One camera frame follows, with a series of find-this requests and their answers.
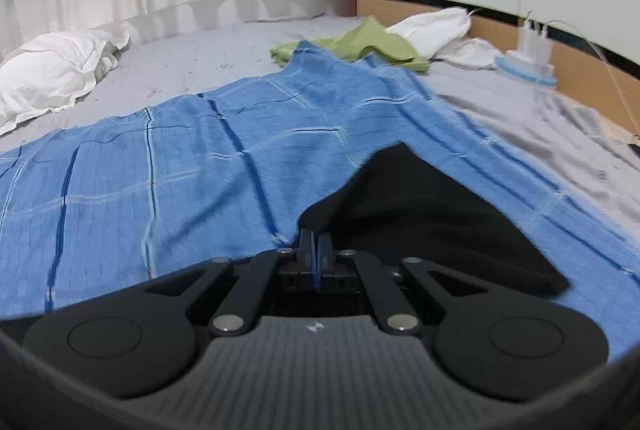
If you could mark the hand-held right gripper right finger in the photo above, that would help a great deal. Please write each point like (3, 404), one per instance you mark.
(326, 246)

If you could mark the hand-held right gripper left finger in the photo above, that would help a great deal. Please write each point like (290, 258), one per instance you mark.
(308, 246)

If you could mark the black pants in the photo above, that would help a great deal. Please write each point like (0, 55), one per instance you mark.
(425, 220)

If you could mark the blue plaid blanket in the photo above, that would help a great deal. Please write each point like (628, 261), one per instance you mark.
(175, 159)

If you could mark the green cloth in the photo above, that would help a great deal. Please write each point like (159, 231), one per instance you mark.
(370, 39)

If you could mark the grey bed sheet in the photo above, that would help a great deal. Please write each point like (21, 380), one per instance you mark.
(225, 49)

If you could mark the small white cloth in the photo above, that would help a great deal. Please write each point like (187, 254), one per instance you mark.
(470, 52)

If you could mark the white towel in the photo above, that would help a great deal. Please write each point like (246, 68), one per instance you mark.
(435, 29)

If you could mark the white and blue power strip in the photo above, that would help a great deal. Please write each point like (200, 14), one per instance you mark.
(525, 72)

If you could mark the white charger plug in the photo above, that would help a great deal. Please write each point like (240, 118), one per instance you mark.
(532, 42)

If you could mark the white pillow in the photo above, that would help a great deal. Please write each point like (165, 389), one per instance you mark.
(50, 64)

